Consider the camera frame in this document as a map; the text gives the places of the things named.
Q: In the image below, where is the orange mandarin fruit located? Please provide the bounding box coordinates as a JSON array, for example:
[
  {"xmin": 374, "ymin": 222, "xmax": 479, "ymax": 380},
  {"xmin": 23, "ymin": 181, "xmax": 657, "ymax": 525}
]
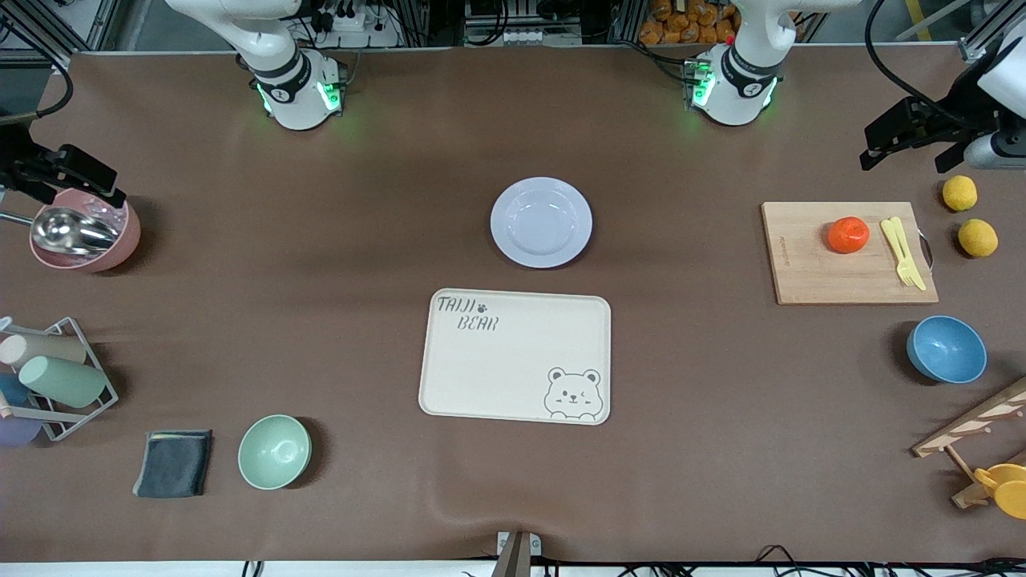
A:
[{"xmin": 828, "ymin": 216, "xmax": 871, "ymax": 255}]

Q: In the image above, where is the white round plate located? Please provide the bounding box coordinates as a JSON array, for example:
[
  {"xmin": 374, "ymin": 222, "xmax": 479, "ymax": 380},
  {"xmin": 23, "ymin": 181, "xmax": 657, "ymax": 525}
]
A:
[{"xmin": 490, "ymin": 177, "xmax": 594, "ymax": 269}]

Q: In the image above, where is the shiny metal scoop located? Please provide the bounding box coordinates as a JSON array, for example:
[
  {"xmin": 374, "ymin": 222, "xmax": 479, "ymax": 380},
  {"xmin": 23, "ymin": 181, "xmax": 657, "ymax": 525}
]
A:
[{"xmin": 0, "ymin": 207, "xmax": 121, "ymax": 257}]

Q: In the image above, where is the pink bowl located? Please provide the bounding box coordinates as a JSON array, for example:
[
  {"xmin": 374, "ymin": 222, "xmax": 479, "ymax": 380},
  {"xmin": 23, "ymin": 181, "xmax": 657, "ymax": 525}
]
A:
[{"xmin": 30, "ymin": 186, "xmax": 142, "ymax": 273}]

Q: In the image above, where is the yellow lemon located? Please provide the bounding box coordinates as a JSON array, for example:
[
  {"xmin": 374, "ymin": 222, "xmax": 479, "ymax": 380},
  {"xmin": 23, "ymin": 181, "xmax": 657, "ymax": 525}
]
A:
[
  {"xmin": 958, "ymin": 219, "xmax": 1000, "ymax": 258},
  {"xmin": 942, "ymin": 176, "xmax": 979, "ymax": 212}
]

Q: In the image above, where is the yellow plastic fork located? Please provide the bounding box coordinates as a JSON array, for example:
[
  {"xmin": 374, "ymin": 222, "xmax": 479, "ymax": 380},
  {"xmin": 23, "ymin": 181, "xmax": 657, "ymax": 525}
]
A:
[{"xmin": 880, "ymin": 219, "xmax": 917, "ymax": 288}]

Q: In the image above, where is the wooden cutting board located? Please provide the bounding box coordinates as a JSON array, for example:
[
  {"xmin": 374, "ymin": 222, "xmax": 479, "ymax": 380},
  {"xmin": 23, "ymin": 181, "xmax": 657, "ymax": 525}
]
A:
[{"xmin": 761, "ymin": 201, "xmax": 939, "ymax": 306}]

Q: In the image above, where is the beige cup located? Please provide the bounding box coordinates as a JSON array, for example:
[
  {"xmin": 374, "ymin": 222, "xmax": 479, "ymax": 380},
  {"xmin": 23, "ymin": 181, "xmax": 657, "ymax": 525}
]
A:
[{"xmin": 0, "ymin": 333, "xmax": 87, "ymax": 370}]

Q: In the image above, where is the mint green cup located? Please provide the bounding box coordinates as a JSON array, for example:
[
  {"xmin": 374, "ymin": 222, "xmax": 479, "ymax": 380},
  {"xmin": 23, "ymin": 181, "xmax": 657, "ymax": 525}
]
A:
[{"xmin": 18, "ymin": 355, "xmax": 108, "ymax": 409}]

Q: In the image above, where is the blue bowl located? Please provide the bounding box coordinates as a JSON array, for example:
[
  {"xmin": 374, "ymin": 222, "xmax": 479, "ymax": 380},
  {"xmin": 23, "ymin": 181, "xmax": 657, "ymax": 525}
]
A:
[{"xmin": 907, "ymin": 315, "xmax": 988, "ymax": 385}]

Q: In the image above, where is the bag of oranges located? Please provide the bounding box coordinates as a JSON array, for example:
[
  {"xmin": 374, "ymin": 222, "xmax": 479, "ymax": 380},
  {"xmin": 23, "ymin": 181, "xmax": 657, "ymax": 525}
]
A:
[{"xmin": 639, "ymin": 0, "xmax": 739, "ymax": 46}]

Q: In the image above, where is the lilac cup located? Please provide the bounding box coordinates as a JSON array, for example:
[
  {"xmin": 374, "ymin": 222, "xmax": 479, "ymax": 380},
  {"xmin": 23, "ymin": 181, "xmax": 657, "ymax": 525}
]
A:
[{"xmin": 0, "ymin": 412, "xmax": 43, "ymax": 448}]

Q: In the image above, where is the dark grey folded cloth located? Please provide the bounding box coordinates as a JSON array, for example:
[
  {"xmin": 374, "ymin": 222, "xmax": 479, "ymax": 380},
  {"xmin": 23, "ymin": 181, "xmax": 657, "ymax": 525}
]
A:
[{"xmin": 132, "ymin": 430, "xmax": 214, "ymax": 499}]

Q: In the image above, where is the wooden dish rack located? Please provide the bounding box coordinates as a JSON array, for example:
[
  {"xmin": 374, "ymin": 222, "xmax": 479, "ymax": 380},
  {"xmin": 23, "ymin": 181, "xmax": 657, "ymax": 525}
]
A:
[{"xmin": 912, "ymin": 377, "xmax": 1026, "ymax": 510}]

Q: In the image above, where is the mint green bowl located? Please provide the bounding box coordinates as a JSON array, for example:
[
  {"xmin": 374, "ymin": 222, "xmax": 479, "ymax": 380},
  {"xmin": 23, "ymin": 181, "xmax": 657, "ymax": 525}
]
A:
[{"xmin": 237, "ymin": 414, "xmax": 313, "ymax": 490}]

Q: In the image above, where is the yellow plastic cup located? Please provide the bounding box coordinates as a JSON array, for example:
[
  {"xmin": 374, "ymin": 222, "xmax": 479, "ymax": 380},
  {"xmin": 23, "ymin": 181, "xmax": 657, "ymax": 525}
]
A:
[{"xmin": 973, "ymin": 462, "xmax": 1026, "ymax": 521}]

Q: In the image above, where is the cream bear print tray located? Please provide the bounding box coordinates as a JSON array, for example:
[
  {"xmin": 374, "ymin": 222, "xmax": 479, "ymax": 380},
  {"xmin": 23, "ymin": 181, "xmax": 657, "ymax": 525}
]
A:
[{"xmin": 418, "ymin": 288, "xmax": 612, "ymax": 426}]

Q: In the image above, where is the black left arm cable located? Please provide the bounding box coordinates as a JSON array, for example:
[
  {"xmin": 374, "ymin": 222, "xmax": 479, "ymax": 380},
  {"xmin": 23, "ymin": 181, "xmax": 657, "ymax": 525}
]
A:
[{"xmin": 864, "ymin": 0, "xmax": 999, "ymax": 131}]

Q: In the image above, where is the aluminium frame profile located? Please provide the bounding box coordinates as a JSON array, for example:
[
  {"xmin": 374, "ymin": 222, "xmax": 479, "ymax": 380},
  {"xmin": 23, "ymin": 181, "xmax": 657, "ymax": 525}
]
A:
[
  {"xmin": 0, "ymin": 0, "xmax": 121, "ymax": 52},
  {"xmin": 958, "ymin": 0, "xmax": 1026, "ymax": 63}
]

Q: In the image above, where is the grey wire cup rack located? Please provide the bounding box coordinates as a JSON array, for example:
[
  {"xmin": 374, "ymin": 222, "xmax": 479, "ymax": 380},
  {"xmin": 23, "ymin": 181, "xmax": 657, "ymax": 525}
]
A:
[{"xmin": 0, "ymin": 317, "xmax": 120, "ymax": 442}]

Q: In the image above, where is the grey metal camera mount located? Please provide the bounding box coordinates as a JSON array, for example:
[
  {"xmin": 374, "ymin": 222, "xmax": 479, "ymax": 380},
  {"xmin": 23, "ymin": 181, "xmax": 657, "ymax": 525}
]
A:
[{"xmin": 491, "ymin": 531, "xmax": 543, "ymax": 577}]

